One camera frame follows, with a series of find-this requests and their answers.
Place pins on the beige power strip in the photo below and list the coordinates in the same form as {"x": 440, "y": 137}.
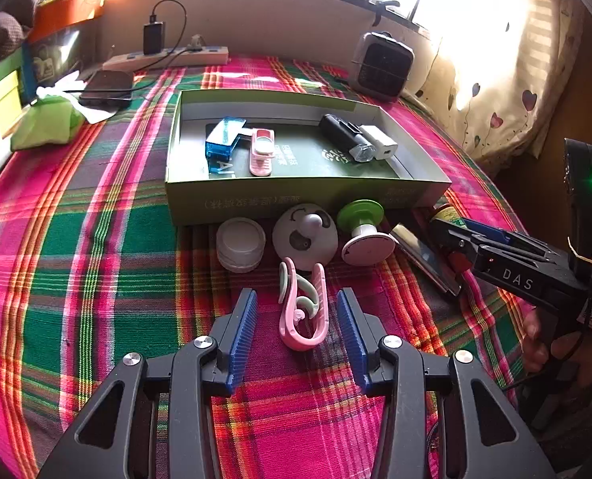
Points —
{"x": 206, "y": 55}

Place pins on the green and white spool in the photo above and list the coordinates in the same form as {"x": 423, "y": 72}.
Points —
{"x": 365, "y": 249}

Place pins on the orange plastic bin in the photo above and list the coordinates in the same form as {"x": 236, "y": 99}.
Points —
{"x": 64, "y": 15}

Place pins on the white plug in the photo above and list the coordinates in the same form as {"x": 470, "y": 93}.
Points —
{"x": 196, "y": 44}

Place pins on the person's right hand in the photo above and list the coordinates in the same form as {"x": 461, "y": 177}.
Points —
{"x": 534, "y": 339}

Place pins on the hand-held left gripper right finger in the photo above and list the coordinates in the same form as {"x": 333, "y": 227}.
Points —
{"x": 351, "y": 344}

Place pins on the green tissue pack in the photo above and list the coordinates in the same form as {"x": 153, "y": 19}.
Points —
{"x": 46, "y": 122}

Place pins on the black charger adapter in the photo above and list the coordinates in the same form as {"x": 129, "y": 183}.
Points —
{"x": 154, "y": 39}

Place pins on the cream curtain heart print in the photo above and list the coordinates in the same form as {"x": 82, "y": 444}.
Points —
{"x": 505, "y": 60}

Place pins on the white round gadget grey knob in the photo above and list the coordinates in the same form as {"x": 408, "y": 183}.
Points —
{"x": 291, "y": 242}

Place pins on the pink clip mint pad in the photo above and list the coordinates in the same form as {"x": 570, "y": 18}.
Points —
{"x": 262, "y": 157}

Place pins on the grey small heater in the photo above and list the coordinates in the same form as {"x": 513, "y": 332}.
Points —
{"x": 383, "y": 65}

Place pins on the yellow cardboard box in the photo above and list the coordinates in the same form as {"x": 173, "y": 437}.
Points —
{"x": 9, "y": 95}

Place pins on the clear plastic container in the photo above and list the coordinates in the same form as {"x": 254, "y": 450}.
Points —
{"x": 51, "y": 57}

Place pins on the green cardboard box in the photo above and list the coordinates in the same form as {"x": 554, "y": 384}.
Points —
{"x": 301, "y": 202}

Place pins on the white round jar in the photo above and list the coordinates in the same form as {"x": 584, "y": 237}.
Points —
{"x": 241, "y": 244}

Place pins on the white USB charger cube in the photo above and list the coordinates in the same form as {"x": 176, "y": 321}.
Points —
{"x": 380, "y": 142}

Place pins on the black window hook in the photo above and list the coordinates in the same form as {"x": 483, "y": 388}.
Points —
{"x": 379, "y": 12}

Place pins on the silver tube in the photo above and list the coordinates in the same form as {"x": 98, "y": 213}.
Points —
{"x": 423, "y": 259}

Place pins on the brown cloth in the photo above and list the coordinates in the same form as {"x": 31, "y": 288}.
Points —
{"x": 1, "y": 35}

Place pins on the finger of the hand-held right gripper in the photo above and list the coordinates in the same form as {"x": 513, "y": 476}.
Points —
{"x": 490, "y": 233}
{"x": 455, "y": 244}

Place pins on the black smartphone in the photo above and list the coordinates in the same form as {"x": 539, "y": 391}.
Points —
{"x": 106, "y": 87}

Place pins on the blue translucent USB tester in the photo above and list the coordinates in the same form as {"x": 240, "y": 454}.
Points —
{"x": 223, "y": 142}

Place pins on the small bottle red cap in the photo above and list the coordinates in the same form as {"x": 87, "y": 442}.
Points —
{"x": 446, "y": 215}

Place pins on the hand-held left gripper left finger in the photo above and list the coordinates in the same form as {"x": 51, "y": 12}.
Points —
{"x": 243, "y": 339}

